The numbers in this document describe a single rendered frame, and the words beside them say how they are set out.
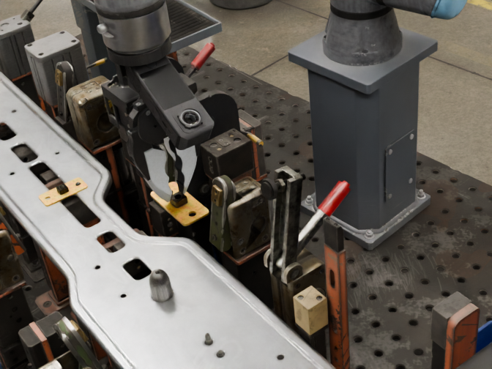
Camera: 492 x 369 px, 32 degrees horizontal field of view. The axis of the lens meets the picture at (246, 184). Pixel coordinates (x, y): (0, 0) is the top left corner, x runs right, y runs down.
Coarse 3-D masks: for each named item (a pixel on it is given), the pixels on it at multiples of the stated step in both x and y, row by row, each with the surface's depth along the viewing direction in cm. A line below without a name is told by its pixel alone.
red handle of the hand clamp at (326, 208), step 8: (336, 184) 122; (344, 184) 121; (336, 192) 121; (344, 192) 121; (328, 200) 121; (336, 200) 121; (320, 208) 121; (328, 208) 121; (336, 208) 122; (320, 216) 121; (328, 216) 122; (312, 224) 121; (320, 224) 122; (304, 232) 121; (312, 232) 121; (304, 240) 121; (280, 256) 122; (280, 264) 121
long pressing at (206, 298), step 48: (0, 96) 181; (0, 144) 166; (48, 144) 164; (0, 192) 154; (96, 192) 150; (48, 240) 141; (96, 240) 140; (144, 240) 138; (192, 240) 137; (96, 288) 131; (144, 288) 130; (192, 288) 129; (240, 288) 127; (96, 336) 123; (144, 336) 122; (192, 336) 121; (240, 336) 120; (288, 336) 119
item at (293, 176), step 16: (288, 176) 114; (304, 176) 115; (272, 192) 112; (288, 192) 113; (272, 208) 117; (288, 208) 114; (272, 224) 119; (288, 224) 116; (272, 240) 120; (288, 240) 117; (272, 256) 121; (288, 256) 119; (272, 272) 123
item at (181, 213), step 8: (168, 184) 108; (176, 184) 108; (152, 192) 107; (176, 192) 106; (160, 200) 105; (176, 200) 104; (184, 200) 104; (192, 200) 105; (168, 208) 104; (176, 208) 104; (184, 208) 104; (192, 208) 104; (200, 208) 103; (176, 216) 103; (184, 216) 103; (200, 216) 102; (184, 224) 101
